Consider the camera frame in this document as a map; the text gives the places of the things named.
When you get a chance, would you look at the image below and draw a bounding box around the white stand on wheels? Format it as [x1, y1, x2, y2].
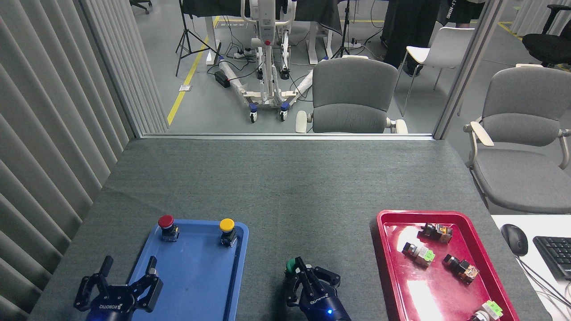
[219, 0, 315, 123]

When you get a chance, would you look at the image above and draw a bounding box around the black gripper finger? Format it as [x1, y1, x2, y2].
[130, 256, 163, 312]
[74, 256, 114, 312]
[307, 267, 341, 295]
[285, 257, 313, 308]

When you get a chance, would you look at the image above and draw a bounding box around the person in dark trousers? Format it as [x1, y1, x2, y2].
[381, 0, 440, 77]

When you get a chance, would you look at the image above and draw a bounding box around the black computer mouse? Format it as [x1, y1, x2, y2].
[501, 223, 529, 257]

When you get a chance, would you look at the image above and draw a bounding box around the white plastic chair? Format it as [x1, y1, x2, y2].
[395, 27, 476, 117]

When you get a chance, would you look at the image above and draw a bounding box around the black covered table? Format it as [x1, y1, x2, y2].
[181, 0, 344, 36]

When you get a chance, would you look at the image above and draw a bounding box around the black keyboard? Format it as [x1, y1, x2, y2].
[533, 236, 571, 281]

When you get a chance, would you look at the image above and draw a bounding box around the person in black printed shirt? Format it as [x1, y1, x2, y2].
[439, 0, 486, 28]

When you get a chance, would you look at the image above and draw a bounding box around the red plastic tray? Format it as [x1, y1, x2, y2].
[376, 210, 520, 321]

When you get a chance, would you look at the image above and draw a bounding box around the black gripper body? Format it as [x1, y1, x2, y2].
[86, 285, 137, 321]
[298, 288, 352, 321]

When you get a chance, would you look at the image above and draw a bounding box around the red push button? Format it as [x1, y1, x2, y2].
[158, 214, 180, 243]

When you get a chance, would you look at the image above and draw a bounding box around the black switch with orange block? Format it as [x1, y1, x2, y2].
[418, 222, 454, 244]

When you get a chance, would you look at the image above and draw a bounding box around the white desk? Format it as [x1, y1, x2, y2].
[491, 215, 571, 321]

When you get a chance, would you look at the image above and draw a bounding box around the black light stand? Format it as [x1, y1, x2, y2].
[330, 0, 357, 58]

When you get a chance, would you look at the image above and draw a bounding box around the black switch with amber block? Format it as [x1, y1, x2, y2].
[443, 254, 480, 284]

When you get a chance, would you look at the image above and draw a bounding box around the grey switch with green block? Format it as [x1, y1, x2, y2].
[402, 242, 436, 267]

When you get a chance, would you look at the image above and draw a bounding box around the black tripod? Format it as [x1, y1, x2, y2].
[175, 0, 221, 77]

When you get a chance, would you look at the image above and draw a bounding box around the black office chair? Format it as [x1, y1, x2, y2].
[522, 4, 571, 67]

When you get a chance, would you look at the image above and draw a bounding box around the silver post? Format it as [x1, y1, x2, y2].
[433, 0, 507, 140]

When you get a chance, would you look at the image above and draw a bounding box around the yellow push button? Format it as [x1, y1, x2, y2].
[219, 218, 238, 248]

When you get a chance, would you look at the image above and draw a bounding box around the blue plastic tray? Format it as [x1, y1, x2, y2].
[120, 219, 249, 321]

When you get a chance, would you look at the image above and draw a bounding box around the white switch with green block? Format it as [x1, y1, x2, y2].
[468, 300, 504, 321]

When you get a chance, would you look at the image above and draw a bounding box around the black mouse cable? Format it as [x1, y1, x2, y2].
[517, 256, 571, 308]

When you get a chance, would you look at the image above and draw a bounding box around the grey ribbed partition panel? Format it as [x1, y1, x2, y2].
[0, 0, 169, 321]

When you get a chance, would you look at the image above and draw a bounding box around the grey chair with white armrests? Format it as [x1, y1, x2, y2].
[463, 66, 571, 214]
[295, 57, 409, 134]

